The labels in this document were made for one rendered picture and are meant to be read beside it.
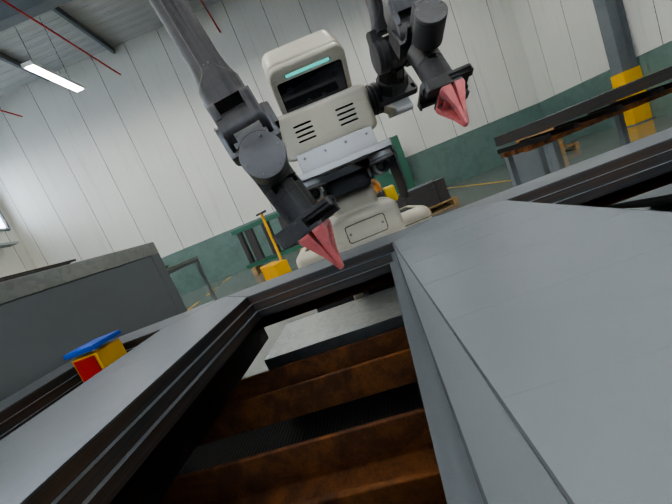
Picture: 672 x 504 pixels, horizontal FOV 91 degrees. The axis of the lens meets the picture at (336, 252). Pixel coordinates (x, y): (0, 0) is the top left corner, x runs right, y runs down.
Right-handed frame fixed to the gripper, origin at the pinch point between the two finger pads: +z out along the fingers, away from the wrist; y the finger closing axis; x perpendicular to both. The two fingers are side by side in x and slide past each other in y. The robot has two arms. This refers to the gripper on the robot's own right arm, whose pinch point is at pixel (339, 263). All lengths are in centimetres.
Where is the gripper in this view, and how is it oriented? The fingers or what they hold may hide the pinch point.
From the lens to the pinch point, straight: 50.6
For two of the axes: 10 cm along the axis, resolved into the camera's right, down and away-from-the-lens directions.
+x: 1.1, -1.9, 9.7
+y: 8.0, -5.7, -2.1
